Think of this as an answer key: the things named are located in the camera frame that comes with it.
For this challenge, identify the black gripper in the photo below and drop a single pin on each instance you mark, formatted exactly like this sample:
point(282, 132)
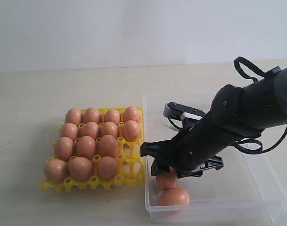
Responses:
point(189, 148)

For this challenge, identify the brown egg thirteen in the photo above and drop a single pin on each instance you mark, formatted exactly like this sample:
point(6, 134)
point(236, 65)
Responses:
point(166, 181)

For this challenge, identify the brown egg fifteen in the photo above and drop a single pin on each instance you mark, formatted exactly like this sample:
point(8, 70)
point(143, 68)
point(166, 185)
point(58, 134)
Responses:
point(174, 196)

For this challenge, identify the brown egg sixteen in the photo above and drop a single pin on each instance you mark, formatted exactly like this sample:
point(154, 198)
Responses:
point(131, 131)

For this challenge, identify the brown egg twelve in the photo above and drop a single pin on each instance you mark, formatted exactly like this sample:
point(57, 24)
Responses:
point(107, 168)

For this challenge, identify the brown egg ten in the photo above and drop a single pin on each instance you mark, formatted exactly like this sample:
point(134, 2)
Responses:
point(108, 146)

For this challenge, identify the brown egg four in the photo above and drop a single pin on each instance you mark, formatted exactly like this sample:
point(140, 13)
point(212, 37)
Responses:
point(131, 113)

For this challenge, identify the brown egg eleven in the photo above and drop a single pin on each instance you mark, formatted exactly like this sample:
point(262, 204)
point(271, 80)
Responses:
point(110, 128)

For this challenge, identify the brown egg three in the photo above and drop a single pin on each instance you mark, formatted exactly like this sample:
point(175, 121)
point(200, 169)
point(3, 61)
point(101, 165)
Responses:
point(112, 115)

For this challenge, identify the brown egg nine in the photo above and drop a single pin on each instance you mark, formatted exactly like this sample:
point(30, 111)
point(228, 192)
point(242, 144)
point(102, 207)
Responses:
point(86, 147)

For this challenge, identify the brown egg fourteen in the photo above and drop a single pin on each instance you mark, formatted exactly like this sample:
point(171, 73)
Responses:
point(91, 129)

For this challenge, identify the brown egg six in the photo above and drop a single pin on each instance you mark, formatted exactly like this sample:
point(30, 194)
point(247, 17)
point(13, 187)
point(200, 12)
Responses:
point(81, 168)

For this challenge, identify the brown egg two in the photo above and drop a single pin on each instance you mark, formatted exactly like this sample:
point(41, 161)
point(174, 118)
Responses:
point(93, 115)

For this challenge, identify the brown egg eight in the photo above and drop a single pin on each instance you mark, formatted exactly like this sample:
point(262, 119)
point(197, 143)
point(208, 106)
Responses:
point(69, 130)

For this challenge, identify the brown egg seven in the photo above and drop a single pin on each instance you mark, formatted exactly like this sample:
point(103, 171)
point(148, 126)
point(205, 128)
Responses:
point(64, 148)

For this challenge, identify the brown egg one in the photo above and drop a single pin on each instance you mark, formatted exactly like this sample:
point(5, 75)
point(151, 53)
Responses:
point(74, 116)

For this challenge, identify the brown egg five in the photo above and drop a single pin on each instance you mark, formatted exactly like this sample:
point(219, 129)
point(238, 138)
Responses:
point(56, 170)

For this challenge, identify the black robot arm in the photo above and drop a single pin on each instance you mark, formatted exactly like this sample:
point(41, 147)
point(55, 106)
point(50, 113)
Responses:
point(236, 116)

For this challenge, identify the yellow plastic egg tray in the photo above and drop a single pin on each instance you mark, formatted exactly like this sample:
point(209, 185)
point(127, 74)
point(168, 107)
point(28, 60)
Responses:
point(97, 147)

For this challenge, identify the clear plastic container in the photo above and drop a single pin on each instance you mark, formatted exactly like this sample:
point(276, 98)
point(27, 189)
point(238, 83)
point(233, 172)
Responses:
point(246, 189)

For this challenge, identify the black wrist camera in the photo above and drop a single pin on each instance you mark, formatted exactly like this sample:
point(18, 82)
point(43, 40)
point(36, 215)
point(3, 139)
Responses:
point(180, 112)

